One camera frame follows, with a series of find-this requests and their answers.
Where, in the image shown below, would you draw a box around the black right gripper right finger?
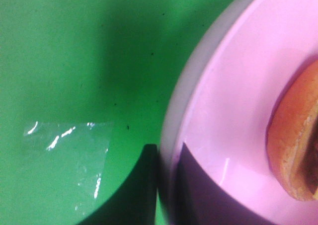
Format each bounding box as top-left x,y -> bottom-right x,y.
174,144 -> 272,225

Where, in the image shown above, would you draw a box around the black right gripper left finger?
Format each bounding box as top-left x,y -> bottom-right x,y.
79,144 -> 158,225

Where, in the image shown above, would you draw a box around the pink round plate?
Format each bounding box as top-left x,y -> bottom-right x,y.
159,0 -> 318,225

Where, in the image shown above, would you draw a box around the burger with lettuce and cheese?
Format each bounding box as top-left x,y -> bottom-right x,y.
266,62 -> 318,201

